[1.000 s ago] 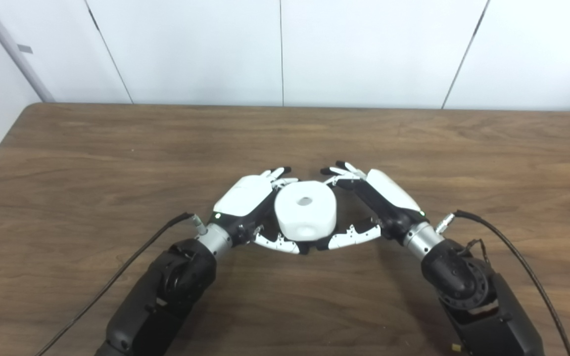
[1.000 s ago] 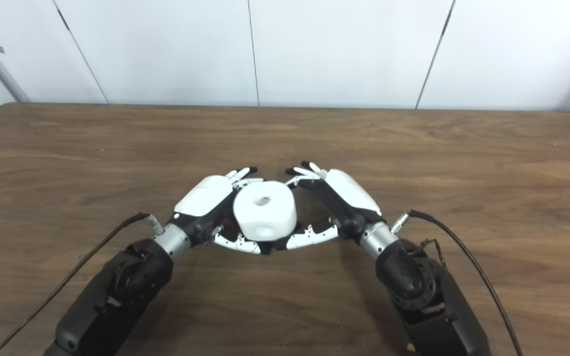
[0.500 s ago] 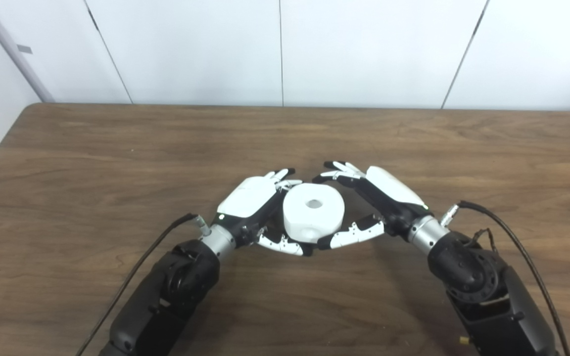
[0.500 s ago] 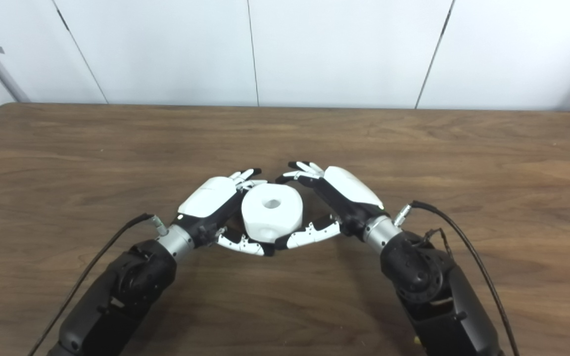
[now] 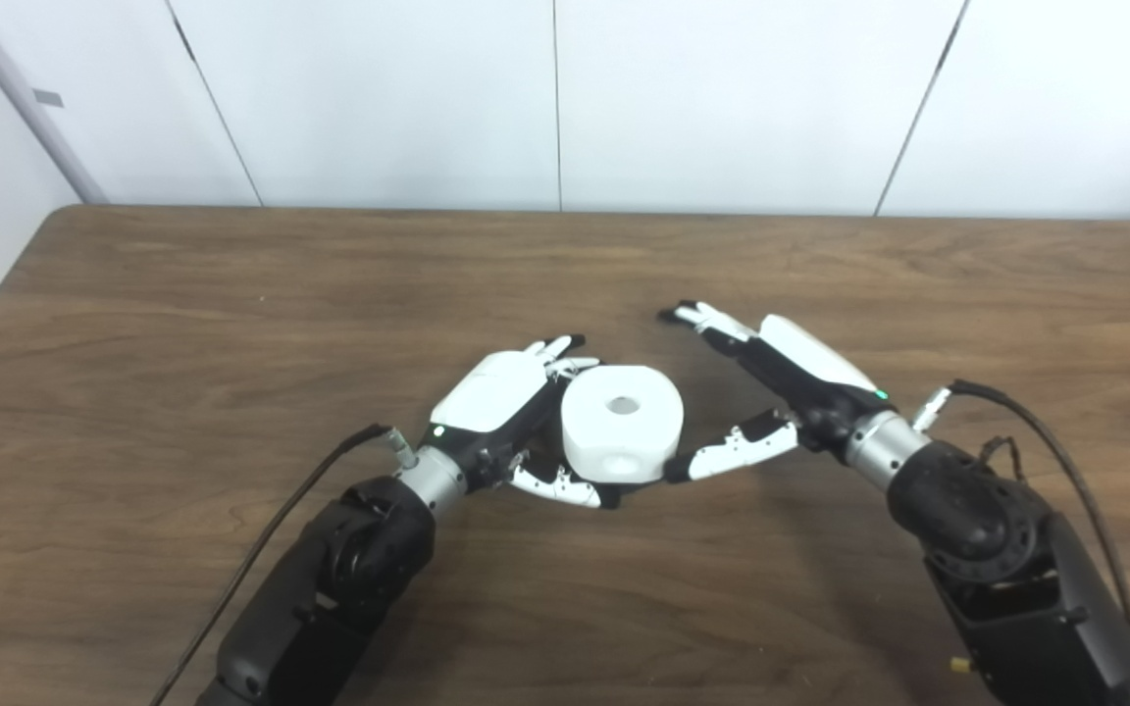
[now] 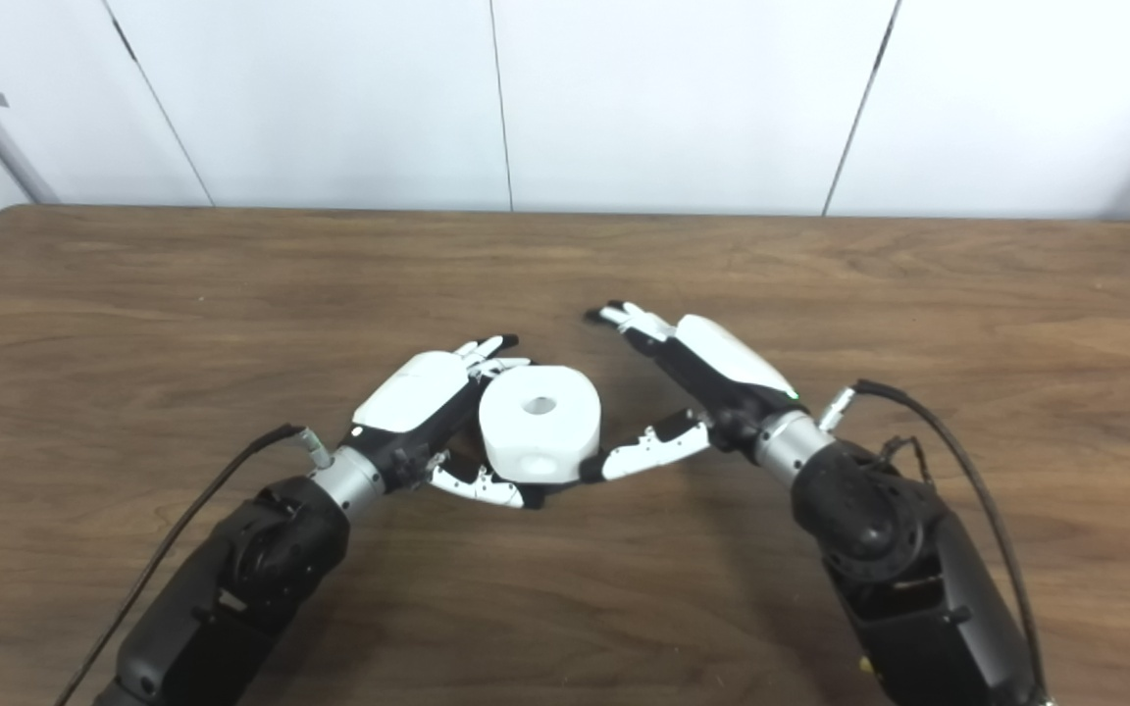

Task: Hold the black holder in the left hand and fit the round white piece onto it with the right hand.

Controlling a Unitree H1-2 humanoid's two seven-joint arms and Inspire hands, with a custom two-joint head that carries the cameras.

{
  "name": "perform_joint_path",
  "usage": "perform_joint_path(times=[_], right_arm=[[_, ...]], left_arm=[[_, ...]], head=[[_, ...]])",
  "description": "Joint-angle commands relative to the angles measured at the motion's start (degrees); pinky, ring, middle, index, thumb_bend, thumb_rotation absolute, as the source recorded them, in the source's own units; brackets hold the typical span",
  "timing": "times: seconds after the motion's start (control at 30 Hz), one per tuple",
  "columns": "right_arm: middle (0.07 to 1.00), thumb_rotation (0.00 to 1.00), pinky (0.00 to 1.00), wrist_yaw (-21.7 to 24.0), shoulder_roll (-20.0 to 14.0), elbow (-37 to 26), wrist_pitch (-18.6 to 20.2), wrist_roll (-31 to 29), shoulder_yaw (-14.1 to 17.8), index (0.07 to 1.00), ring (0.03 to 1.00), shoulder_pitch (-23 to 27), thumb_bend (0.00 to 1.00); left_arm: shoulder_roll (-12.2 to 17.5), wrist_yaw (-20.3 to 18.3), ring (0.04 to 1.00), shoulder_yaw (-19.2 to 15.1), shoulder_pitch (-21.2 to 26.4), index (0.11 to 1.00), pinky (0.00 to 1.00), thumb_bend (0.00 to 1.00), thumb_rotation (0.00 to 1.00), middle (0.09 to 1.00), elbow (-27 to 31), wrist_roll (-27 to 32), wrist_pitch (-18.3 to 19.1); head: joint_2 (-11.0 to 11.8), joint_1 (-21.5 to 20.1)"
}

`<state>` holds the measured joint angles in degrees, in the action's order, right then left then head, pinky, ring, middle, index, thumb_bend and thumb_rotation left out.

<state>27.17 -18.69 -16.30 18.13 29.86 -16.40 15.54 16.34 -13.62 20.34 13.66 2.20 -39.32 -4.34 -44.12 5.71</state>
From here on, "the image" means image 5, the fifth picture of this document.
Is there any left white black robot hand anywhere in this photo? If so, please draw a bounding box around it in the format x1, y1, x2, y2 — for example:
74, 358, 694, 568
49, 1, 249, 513
425, 334, 625, 511

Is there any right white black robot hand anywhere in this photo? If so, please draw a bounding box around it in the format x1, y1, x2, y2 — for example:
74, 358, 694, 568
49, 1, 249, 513
658, 300, 892, 483

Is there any round white plastic piece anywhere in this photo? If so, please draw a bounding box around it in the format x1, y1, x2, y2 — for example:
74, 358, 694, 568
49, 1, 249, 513
561, 366, 685, 484

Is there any black plastic holder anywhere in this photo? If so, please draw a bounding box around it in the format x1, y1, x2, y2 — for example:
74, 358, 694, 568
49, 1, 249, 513
599, 476, 669, 506

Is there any thin black wire loop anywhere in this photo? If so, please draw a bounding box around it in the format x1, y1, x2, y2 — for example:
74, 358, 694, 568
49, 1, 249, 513
977, 434, 1029, 470

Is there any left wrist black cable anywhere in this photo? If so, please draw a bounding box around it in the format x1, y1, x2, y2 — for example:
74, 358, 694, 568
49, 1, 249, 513
148, 424, 419, 706

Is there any grey wall corner post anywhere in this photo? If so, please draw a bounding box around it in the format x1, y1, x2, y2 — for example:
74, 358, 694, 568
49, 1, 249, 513
0, 0, 110, 205

